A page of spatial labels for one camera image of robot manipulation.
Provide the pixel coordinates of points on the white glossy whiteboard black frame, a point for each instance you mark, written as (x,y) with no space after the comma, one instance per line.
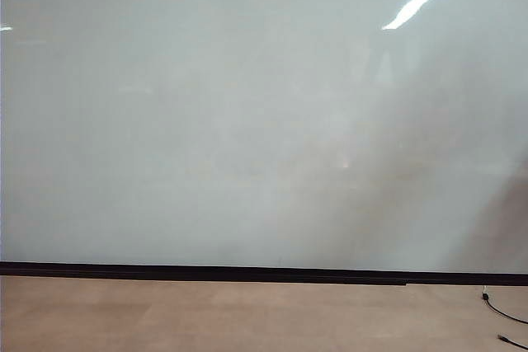
(206,100)

